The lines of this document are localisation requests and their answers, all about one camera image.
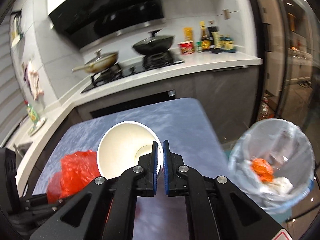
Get red plastic bag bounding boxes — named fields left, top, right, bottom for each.
left=46, top=150, right=100, bottom=204

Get orange snack wrapper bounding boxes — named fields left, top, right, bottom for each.
left=251, top=158, right=274, bottom=183

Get paper cup with red print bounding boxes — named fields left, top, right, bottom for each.
left=97, top=121, right=164, bottom=179

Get white paper towel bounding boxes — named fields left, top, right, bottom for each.
left=259, top=177, right=293, bottom=196

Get white kitchen countertop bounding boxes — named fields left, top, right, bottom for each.
left=9, top=52, right=263, bottom=196

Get steel kitchen sink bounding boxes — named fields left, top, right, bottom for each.
left=12, top=142, right=32, bottom=166

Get trash bin with clear liner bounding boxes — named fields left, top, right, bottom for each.
left=228, top=119, right=315, bottom=215

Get white plate on counter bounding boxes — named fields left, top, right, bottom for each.
left=27, top=116, right=47, bottom=137

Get green dish soap bottle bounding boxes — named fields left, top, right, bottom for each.
left=25, top=101, right=40, bottom=125

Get dark grey lower cabinets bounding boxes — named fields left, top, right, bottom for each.
left=27, top=66, right=259, bottom=195

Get black gas stove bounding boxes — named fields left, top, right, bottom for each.
left=81, top=51, right=184, bottom=93

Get red instant noodle cup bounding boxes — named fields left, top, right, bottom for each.
left=178, top=41, right=195, bottom=55

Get beige frying pan with lid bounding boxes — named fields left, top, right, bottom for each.
left=72, top=49, right=119, bottom=74

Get small green-lid spice jar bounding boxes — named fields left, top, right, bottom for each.
left=196, top=41, right=202, bottom=53

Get brown sauce bottle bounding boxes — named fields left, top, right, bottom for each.
left=200, top=21, right=210, bottom=51

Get condiment jar set on tray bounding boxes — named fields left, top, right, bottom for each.
left=220, top=35, right=236, bottom=53

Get black wok with lid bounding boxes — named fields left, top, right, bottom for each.
left=132, top=29, right=175, bottom=56

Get yellow seasoning packet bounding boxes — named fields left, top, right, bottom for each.
left=183, top=27, right=194, bottom=41

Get dark soy sauce bottle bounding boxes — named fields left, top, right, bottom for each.
left=208, top=26, right=221, bottom=54

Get glass sliding door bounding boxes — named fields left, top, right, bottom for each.
left=247, top=0, right=320, bottom=143

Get black range hood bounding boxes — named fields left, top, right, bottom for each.
left=49, top=0, right=164, bottom=49

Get wall shelf with items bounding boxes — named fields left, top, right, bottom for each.
left=10, top=9, right=24, bottom=48

